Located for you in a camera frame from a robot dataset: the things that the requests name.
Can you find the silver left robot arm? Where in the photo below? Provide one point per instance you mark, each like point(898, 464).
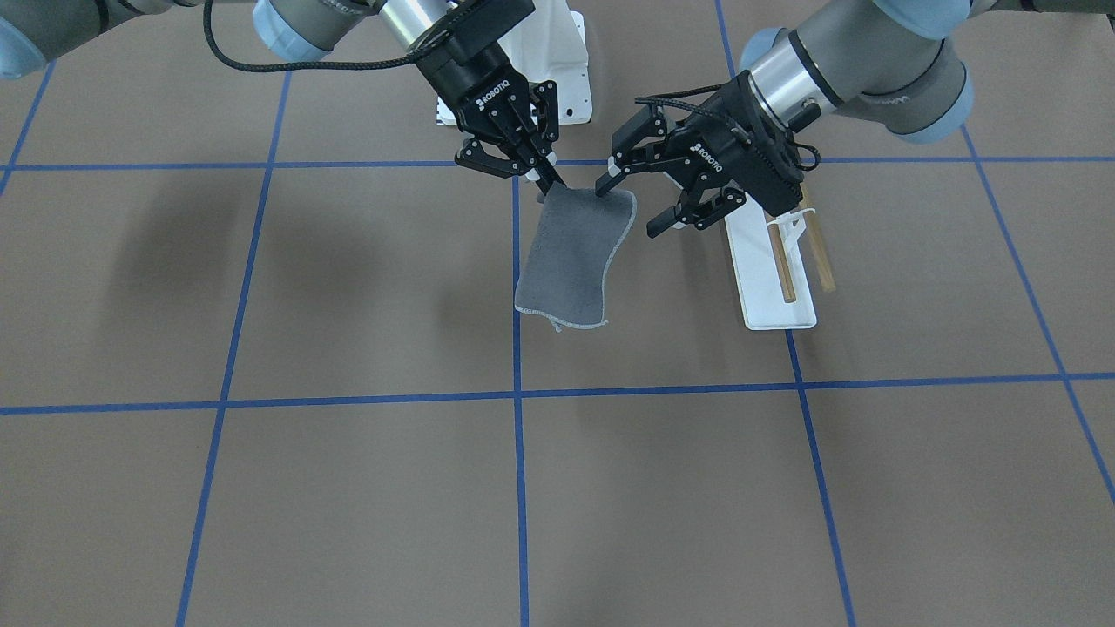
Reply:
point(889, 62)

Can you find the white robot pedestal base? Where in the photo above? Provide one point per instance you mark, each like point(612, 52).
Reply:
point(550, 46)

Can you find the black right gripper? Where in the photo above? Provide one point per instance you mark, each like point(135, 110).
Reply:
point(470, 90)

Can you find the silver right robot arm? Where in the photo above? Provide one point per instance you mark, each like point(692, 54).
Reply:
point(302, 34)

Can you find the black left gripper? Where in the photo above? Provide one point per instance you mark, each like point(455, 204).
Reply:
point(716, 150)

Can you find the grey terry towel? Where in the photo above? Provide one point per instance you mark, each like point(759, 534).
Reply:
point(577, 238)

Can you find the white wooden towel rack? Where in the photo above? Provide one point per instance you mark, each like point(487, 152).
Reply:
point(770, 273)

